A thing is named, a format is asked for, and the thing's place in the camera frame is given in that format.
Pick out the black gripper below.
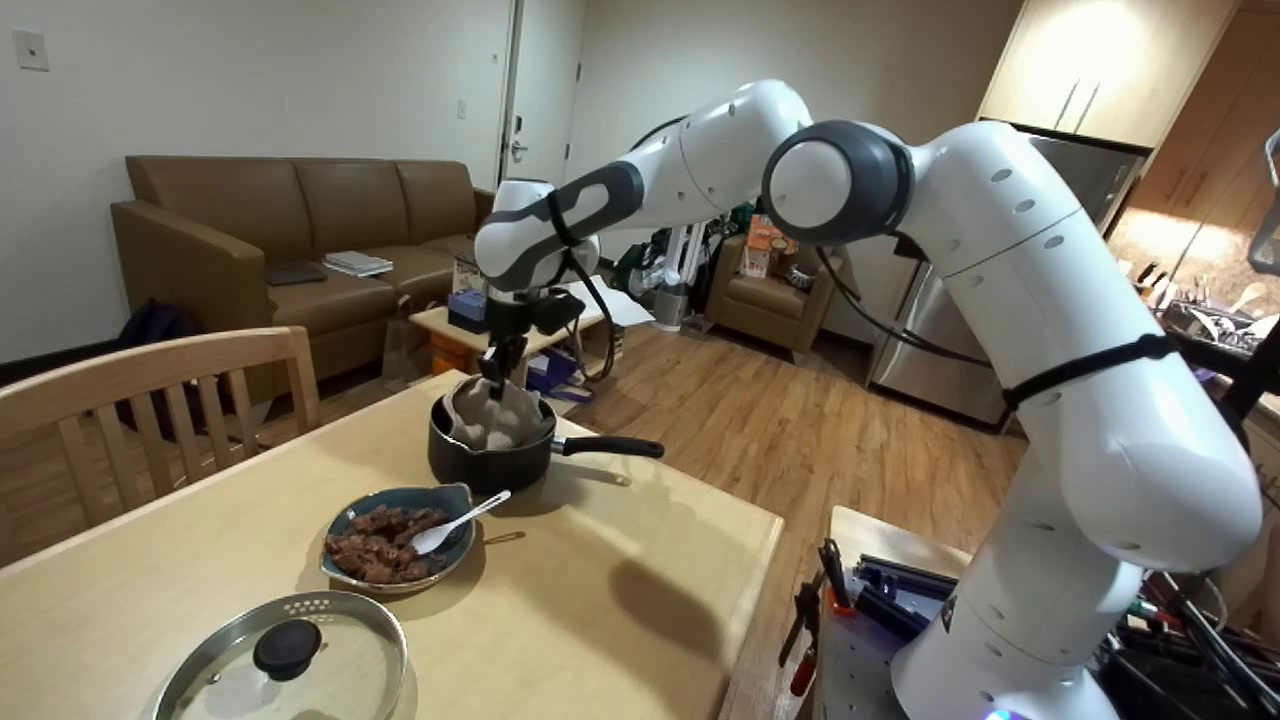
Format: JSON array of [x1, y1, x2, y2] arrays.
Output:
[[481, 286, 560, 406]]

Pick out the beige cloth towel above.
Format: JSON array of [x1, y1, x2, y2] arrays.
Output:
[[441, 373, 556, 456]]

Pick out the small wooden coffee table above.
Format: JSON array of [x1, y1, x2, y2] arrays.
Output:
[[409, 297, 630, 391]]

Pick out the clear plastic storage box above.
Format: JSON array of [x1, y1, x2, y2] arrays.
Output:
[[442, 254, 494, 338]]

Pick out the loose white paper sheets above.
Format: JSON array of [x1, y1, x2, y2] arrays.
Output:
[[584, 276, 658, 338]]

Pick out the white plastic spoon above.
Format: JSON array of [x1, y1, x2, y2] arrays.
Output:
[[409, 483, 517, 561]]

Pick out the white papers stack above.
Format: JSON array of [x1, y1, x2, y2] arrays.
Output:
[[319, 250, 401, 286]]

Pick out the grey bowl with brown food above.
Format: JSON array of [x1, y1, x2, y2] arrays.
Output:
[[315, 481, 483, 599]]

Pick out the brown leather sofa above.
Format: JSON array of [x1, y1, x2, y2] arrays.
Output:
[[109, 154, 499, 386]]

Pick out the white door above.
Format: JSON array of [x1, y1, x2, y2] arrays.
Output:
[[494, 0, 584, 192]]

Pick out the brown armchair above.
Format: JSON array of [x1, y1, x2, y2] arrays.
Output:
[[705, 234, 848, 364]]

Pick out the light wooden slatted chair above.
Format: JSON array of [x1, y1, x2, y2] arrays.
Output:
[[0, 323, 325, 563]]

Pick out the black bag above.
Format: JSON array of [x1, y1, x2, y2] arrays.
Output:
[[113, 297, 206, 352]]

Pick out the glass lid with black knob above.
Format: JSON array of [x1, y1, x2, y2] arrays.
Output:
[[146, 584, 420, 720]]

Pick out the stainless steel refrigerator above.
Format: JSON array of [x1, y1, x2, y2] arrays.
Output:
[[868, 125, 1156, 435]]

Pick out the robot cart with tools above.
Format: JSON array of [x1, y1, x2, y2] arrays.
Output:
[[776, 501, 1280, 720]]

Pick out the beige kitchen cabinet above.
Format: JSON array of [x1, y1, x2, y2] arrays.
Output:
[[977, 0, 1247, 156]]

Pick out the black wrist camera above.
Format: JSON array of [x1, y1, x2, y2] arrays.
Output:
[[524, 286, 593, 342]]

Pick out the black pot with handle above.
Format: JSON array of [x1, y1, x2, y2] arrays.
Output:
[[423, 388, 666, 501]]

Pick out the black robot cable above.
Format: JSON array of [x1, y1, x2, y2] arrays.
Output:
[[548, 243, 628, 391]]

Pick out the white light switch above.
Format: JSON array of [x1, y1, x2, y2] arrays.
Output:
[[7, 25, 56, 76]]

